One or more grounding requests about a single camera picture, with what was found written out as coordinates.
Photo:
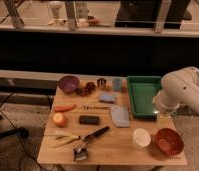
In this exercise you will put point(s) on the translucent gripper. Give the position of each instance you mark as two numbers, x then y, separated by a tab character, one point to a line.
163	120

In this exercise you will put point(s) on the black eraser block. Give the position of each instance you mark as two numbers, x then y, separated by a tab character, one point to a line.
89	120

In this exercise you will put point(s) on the black handled brush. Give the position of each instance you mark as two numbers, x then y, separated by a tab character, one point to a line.
80	152

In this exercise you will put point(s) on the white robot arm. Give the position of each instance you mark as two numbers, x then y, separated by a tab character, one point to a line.
180	86

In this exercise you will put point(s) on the green plastic tray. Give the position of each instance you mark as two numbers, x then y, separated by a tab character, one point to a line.
141	90

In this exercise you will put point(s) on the red bowl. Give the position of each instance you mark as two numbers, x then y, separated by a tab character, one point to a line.
169	141

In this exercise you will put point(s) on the white cup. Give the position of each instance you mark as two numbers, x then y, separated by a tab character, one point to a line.
141	138

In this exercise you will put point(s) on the grey blue cloth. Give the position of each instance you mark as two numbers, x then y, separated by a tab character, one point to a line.
120	116

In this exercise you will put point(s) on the blue sponge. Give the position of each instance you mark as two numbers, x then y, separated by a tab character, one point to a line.
107	98

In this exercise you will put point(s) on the blue cup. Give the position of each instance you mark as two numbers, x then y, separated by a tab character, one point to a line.
117	84

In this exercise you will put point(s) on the small metal cup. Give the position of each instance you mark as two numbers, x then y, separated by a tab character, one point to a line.
101	83

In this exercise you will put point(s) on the wooden table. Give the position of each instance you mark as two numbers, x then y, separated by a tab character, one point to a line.
114	147

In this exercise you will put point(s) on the thin metal fork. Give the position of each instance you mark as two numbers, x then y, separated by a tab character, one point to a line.
95	108

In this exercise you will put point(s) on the dark red grapes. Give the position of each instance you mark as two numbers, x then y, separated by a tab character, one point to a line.
86	90

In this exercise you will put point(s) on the purple bowl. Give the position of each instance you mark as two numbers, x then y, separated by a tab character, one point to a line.
69	83

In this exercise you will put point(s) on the orange carrot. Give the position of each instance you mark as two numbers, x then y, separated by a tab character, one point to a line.
64	108

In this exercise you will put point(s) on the red yellow apple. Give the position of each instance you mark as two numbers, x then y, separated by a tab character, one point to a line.
59	119

